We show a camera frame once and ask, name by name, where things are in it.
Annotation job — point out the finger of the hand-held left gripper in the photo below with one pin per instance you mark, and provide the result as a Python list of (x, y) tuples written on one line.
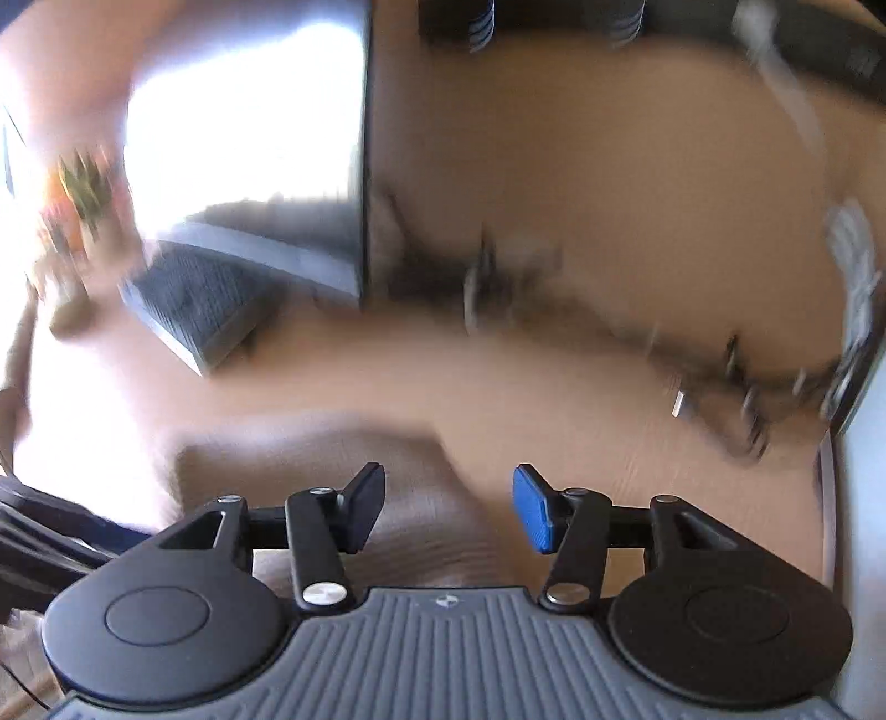
[(48, 523)]

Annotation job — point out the black keyboard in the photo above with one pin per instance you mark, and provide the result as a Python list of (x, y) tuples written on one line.
[(197, 304)]

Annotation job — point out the black curved monitor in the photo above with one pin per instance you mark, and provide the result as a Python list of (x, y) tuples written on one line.
[(277, 138)]

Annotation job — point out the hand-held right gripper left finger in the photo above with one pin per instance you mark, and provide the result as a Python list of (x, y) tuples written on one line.
[(363, 505)]

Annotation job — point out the black power strip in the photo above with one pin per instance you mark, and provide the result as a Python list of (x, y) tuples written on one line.
[(837, 48)]

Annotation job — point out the beige ribbed sweater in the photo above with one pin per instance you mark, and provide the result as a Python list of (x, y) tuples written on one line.
[(415, 540)]

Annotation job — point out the orange potted plant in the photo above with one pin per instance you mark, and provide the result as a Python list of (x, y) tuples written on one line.
[(79, 187)]

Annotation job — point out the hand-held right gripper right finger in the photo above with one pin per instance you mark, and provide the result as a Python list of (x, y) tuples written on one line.
[(534, 509)]

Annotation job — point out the dark ribbed block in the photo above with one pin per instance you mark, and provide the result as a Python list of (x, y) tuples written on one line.
[(526, 19)]

